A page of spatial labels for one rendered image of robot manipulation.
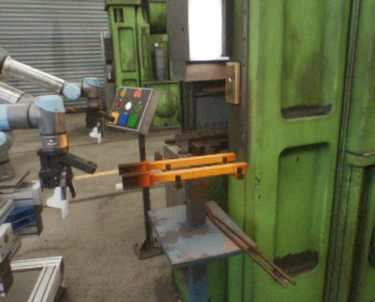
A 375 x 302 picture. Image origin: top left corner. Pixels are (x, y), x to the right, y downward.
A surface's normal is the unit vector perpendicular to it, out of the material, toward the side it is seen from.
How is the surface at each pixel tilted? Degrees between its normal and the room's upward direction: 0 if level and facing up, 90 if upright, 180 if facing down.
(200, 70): 90
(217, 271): 90
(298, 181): 90
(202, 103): 90
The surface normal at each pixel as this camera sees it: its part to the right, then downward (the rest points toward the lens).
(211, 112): 0.37, 0.25
